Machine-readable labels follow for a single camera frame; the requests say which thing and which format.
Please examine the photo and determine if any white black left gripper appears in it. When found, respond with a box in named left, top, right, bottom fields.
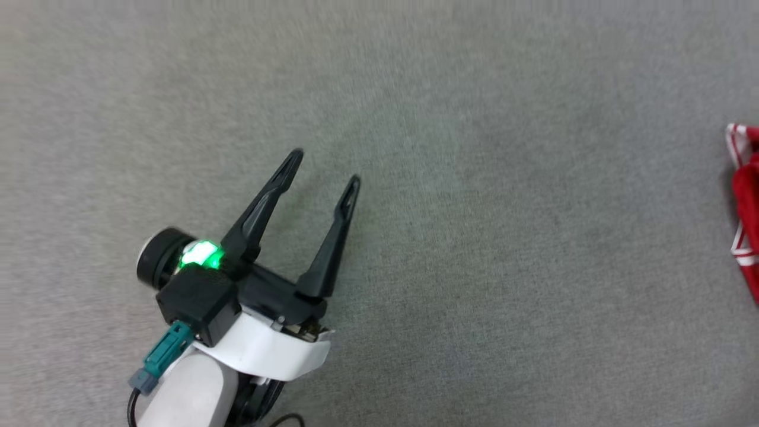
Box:
left=136, top=148, right=361, bottom=381

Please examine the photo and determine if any red white striped garment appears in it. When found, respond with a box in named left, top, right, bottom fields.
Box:
left=725, top=123, right=759, bottom=306

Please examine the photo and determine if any teal left camera connector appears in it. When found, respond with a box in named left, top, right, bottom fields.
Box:
left=129, top=320, right=195, bottom=397

